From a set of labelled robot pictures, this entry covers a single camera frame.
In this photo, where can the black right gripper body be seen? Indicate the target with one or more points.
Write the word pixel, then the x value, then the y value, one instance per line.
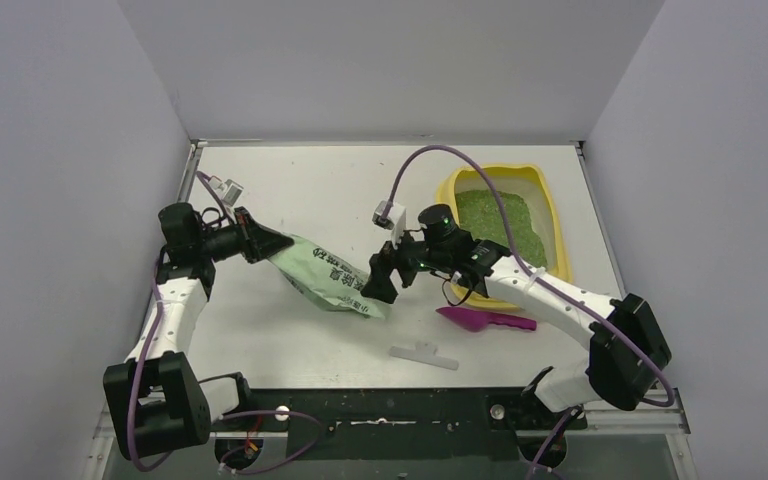
pixel 399 259

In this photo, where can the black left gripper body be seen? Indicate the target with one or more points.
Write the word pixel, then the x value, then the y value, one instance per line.
pixel 232 239

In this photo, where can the green cat litter bag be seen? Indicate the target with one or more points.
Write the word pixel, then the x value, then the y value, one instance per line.
pixel 326 280

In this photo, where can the white bag sealing clip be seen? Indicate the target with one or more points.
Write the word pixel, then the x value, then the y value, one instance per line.
pixel 424 353

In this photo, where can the magenta plastic scoop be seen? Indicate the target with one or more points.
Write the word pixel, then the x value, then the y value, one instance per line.
pixel 476 320

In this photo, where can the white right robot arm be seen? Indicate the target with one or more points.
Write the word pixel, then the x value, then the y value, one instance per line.
pixel 626 350

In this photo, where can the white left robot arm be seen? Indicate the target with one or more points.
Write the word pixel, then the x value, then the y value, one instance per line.
pixel 157 404

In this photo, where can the green litter in box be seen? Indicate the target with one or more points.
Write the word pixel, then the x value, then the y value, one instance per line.
pixel 478 213

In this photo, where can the yellow litter box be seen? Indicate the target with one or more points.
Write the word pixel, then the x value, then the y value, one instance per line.
pixel 528 182

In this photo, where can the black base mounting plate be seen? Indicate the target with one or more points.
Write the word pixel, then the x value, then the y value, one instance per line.
pixel 496 423

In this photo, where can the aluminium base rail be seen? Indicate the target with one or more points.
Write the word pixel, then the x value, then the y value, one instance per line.
pixel 603 443

